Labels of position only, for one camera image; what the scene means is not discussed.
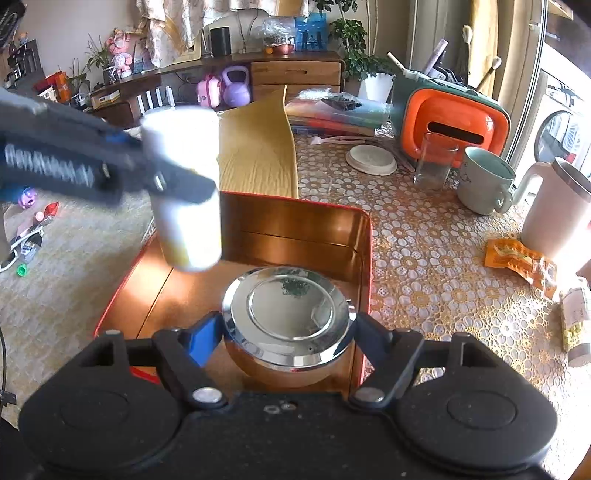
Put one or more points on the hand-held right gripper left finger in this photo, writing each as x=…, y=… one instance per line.
x=203, y=342

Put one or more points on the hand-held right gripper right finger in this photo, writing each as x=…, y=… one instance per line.
x=373, y=342

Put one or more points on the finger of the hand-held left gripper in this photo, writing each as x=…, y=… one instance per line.
x=175, y=182
x=117, y=137

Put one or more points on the white plastic bottle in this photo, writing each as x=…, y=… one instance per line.
x=182, y=138

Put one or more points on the black and silver flashlight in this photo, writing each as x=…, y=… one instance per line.
x=286, y=314

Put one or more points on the red metal tin box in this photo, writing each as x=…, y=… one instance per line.
x=286, y=230

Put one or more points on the white slatted rack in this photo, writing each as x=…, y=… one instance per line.
x=157, y=99

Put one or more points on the small green potted plant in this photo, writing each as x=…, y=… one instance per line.
x=99, y=57

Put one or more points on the pink doll figure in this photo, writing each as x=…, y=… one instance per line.
x=121, y=53

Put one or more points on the yellow table runner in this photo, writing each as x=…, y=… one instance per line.
x=256, y=147

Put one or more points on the pink kettlebell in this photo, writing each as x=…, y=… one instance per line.
x=208, y=92

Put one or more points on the purple kettlebell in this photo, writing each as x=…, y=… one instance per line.
x=236, y=87

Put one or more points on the floral curtain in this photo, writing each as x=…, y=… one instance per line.
x=171, y=23

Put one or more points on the beige patterned blanket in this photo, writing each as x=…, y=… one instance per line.
x=69, y=286

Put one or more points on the black cylindrical speaker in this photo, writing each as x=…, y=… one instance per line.
x=220, y=40

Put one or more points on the wooden cabinet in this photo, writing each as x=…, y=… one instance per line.
x=295, y=74

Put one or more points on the orange snack packet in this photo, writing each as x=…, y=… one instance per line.
x=517, y=261

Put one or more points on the white plastic spoon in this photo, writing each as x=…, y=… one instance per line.
x=337, y=139

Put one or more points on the stack of coloured folders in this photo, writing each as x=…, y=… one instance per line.
x=337, y=115

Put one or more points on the clear plastic bag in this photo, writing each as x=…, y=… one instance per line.
x=272, y=34

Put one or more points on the white round lid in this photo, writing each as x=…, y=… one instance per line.
x=371, y=159

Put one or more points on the clear drinking glass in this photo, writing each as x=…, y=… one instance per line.
x=434, y=161

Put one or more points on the pale green ceramic mug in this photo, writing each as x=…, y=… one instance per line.
x=482, y=184

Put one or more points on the blue gift bag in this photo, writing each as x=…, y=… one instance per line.
x=310, y=33

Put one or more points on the small wrapped packet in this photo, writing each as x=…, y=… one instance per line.
x=577, y=323

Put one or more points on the potted plant in white pot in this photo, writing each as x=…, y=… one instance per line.
x=364, y=60

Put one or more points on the orange and green storage box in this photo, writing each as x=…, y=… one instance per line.
x=443, y=110

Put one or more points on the white washing machine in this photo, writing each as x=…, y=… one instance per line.
x=561, y=120

